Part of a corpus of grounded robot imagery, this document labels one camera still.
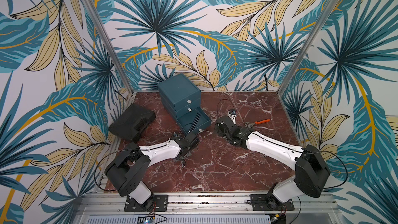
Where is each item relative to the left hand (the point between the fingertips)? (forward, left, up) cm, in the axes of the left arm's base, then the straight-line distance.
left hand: (182, 155), depth 89 cm
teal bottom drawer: (+23, -6, +2) cm, 24 cm away
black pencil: (+22, -8, +1) cm, 23 cm away
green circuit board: (-30, +14, -3) cm, 33 cm away
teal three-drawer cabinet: (+23, 0, +22) cm, 32 cm away
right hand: (+12, -23, +13) cm, 29 cm away
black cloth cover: (+18, +32, +6) cm, 37 cm away
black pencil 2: (+15, -6, +7) cm, 17 cm away
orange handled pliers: (+20, -42, +2) cm, 47 cm away
